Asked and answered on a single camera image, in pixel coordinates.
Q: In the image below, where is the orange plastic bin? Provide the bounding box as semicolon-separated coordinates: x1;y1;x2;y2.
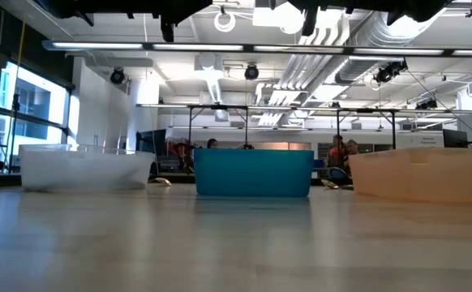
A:
348;147;472;204

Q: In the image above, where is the silver ventilation duct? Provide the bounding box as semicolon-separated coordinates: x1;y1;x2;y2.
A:
333;10;450;85

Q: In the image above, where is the overhead light bar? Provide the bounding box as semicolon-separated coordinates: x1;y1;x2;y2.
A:
41;39;472;58

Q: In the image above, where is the clear plastic bin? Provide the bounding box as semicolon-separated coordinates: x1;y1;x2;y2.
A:
18;143;157;193

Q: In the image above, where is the teal plastic bin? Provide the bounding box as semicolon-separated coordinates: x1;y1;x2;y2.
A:
192;148;315;199

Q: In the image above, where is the round black ceiling speaker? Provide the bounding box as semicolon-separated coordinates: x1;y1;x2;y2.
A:
243;63;260;82
109;67;127;86

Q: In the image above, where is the black ceiling camera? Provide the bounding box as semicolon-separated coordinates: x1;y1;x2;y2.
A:
373;59;409;84
415;98;439;111

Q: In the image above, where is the dark monitor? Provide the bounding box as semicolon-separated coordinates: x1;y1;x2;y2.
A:
135;128;168;155
442;128;470;149

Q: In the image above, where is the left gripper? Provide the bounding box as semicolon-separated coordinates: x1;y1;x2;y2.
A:
132;0;213;43

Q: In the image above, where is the yellow cable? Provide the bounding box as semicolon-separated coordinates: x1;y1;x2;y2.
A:
15;11;28;76

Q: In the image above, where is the white cable coil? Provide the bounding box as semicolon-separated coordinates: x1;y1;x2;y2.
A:
213;5;237;34

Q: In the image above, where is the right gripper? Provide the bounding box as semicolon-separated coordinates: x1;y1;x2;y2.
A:
288;0;389;37

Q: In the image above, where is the black light stand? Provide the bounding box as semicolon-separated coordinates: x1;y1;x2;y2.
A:
7;92;21;174

